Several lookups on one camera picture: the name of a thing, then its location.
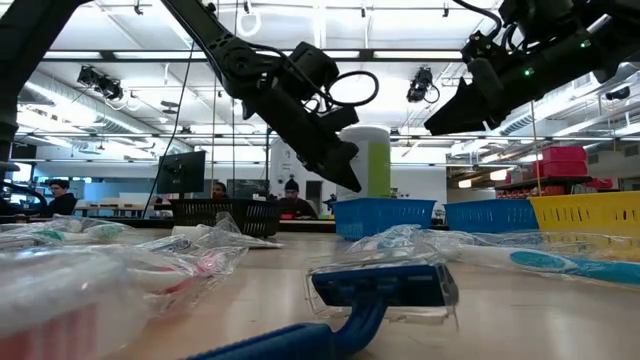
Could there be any silver ventilation duct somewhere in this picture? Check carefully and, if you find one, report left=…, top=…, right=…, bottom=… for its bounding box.
left=19, top=74, right=151, bottom=149

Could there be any black ceiling-mounted camera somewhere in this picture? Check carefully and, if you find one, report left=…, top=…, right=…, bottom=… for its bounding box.
left=76, top=64, right=125, bottom=102
left=405, top=66, right=441, bottom=105

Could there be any red white toothbrush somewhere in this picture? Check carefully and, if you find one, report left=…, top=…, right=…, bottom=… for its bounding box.
left=0, top=243, right=250, bottom=360

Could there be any black monitor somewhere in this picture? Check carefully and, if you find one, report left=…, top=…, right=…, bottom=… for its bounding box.
left=156, top=150, right=207, bottom=200

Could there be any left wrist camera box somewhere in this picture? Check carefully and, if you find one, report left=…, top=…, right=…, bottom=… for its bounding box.
left=288, top=41, right=341, bottom=90

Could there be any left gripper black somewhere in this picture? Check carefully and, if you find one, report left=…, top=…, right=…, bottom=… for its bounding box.
left=242, top=74, right=363, bottom=194

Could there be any blue slotted plastic basket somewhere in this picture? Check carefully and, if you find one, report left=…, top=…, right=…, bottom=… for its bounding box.
left=443, top=198, right=540, bottom=235
left=332, top=197, right=438, bottom=242

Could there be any yellow slotted plastic basket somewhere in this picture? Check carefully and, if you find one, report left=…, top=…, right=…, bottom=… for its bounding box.
left=528, top=190, right=640, bottom=261

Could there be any long ceiling light bar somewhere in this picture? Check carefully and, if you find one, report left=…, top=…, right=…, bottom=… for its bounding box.
left=42, top=48, right=464, bottom=63

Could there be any dark storage shelf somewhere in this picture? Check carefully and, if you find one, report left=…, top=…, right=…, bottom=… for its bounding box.
left=494, top=174, right=595, bottom=199

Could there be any thin hanging rope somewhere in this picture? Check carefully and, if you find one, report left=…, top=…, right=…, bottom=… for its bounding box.
left=230, top=97, right=237, bottom=200
left=210, top=74, right=220, bottom=200
left=529, top=99, right=543, bottom=196

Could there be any blue disposable razor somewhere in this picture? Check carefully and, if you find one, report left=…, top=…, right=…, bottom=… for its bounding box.
left=184, top=260, right=460, bottom=360

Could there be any white green wipes canister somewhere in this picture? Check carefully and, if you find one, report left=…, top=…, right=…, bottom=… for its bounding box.
left=336, top=125, right=393, bottom=202

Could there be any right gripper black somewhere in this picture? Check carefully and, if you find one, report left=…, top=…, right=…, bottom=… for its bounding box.
left=423, top=29, right=610, bottom=137

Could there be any black hanging cable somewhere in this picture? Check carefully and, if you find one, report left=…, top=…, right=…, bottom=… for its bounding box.
left=141, top=39, right=197, bottom=220

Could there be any blue white toothbrush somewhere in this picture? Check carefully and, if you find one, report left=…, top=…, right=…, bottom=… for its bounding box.
left=347, top=223, right=640, bottom=290

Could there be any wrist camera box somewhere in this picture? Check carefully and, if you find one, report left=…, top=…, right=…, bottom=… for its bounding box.
left=288, top=41, right=341, bottom=90
left=460, top=28, right=504, bottom=64

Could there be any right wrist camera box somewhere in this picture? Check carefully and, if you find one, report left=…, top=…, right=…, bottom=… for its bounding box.
left=460, top=28, right=504, bottom=64

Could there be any green white toothbrush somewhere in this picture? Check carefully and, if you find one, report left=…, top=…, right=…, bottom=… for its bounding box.
left=0, top=213, right=139, bottom=252

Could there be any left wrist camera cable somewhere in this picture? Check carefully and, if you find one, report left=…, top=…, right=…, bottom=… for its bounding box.
left=299, top=69, right=380, bottom=119

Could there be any black slotted plastic basket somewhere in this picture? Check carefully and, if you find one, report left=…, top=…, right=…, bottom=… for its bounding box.
left=168, top=198, right=283, bottom=239

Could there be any black aluminium table frame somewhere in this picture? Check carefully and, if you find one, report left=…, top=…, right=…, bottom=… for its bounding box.
left=0, top=214, right=449, bottom=234

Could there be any white hanging ring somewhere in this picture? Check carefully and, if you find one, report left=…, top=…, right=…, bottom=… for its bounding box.
left=235, top=9, right=263, bottom=39

